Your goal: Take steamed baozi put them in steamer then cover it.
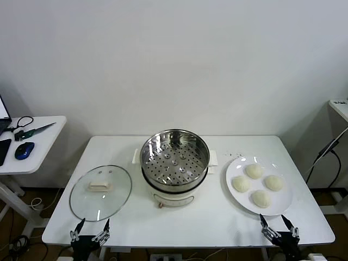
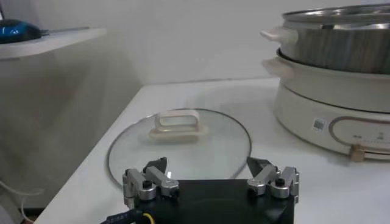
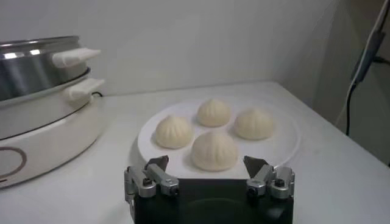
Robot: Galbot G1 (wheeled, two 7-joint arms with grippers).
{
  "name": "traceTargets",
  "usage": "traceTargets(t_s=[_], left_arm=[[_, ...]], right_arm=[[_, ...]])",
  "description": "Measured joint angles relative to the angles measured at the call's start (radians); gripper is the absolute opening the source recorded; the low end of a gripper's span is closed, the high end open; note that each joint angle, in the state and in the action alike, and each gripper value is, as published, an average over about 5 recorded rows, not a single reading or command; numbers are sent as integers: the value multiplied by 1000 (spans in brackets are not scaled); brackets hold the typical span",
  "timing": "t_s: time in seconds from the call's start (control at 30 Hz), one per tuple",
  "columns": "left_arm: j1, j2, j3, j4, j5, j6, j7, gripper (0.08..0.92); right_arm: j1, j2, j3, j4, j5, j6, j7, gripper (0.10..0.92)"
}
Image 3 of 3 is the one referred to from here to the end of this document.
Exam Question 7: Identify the thin white hanging cable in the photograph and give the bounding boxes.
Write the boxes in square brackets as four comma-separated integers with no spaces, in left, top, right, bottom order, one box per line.
[335,0,390,127]

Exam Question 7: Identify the white steamed baozi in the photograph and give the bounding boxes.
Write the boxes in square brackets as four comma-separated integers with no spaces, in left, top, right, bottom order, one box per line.
[196,97,232,128]
[191,131,239,172]
[155,114,194,150]
[233,107,277,141]

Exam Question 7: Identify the white electric cooker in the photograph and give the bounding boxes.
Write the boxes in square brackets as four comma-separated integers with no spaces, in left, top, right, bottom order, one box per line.
[0,77,106,189]

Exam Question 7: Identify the black cable with adapter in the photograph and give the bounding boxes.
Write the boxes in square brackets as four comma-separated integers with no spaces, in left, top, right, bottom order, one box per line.
[346,29,390,137]

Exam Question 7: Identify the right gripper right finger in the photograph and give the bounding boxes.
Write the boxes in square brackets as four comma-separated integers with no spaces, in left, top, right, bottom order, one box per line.
[243,155,296,200]

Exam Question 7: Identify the white round plate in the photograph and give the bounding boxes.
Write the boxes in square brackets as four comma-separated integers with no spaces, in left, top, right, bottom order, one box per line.
[136,96,302,180]

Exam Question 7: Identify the stainless steel steamer basket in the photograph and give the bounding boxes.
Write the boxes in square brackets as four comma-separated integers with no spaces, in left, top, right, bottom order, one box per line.
[0,35,102,103]

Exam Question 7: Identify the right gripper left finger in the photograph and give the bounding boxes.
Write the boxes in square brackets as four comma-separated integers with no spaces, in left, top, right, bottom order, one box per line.
[123,155,180,204]

